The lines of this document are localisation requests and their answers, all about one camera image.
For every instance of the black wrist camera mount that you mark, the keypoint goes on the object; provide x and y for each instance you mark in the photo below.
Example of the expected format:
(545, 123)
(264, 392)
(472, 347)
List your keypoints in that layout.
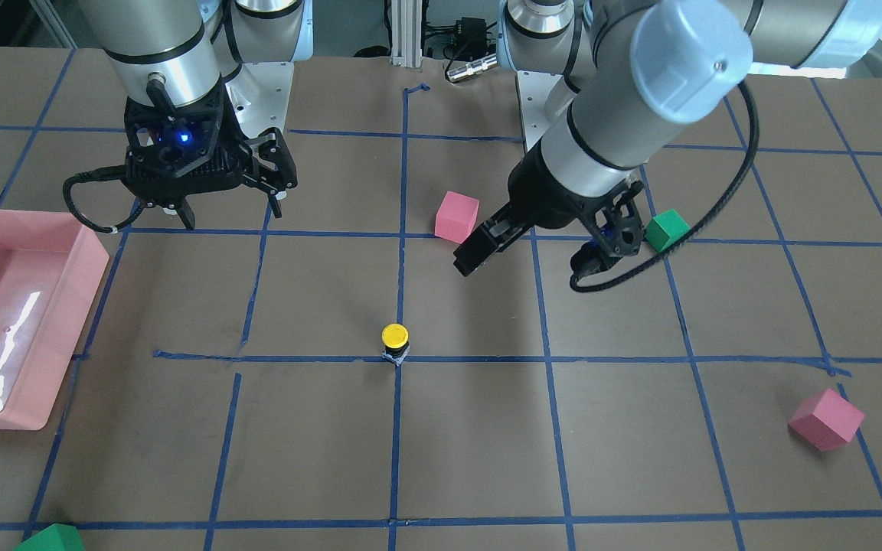
(620, 237)

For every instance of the green foam cube near tray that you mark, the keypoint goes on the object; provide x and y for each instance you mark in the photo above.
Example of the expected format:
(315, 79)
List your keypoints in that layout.
(56, 537)

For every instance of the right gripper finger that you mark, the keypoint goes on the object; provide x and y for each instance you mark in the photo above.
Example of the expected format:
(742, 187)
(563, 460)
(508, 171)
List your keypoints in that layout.
(183, 211)
(274, 198)

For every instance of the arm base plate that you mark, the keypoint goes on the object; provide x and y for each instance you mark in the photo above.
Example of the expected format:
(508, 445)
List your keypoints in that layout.
(260, 94)
(544, 100)

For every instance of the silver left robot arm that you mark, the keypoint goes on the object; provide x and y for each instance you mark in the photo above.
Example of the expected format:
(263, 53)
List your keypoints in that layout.
(638, 74)

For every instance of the yellow push button switch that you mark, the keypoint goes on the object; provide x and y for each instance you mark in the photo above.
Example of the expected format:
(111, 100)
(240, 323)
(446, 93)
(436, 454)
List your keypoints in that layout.
(395, 339)

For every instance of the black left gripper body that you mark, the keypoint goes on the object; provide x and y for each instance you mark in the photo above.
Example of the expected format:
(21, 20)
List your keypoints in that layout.
(542, 195)

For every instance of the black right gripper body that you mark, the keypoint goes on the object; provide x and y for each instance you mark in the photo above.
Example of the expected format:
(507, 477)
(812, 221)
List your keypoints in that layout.
(273, 165)

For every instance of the pink foam cube far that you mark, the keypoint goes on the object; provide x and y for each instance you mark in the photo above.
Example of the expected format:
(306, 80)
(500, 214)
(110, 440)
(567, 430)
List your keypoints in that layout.
(827, 421)

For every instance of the pink plastic tray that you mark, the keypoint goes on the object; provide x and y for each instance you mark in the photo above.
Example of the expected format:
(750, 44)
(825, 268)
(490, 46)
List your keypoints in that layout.
(51, 268)

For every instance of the pink foam cube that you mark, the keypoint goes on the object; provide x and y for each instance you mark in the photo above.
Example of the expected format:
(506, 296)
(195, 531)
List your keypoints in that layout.
(456, 217)
(827, 421)

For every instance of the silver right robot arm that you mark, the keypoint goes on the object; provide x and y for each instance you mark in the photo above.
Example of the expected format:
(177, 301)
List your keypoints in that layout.
(188, 98)

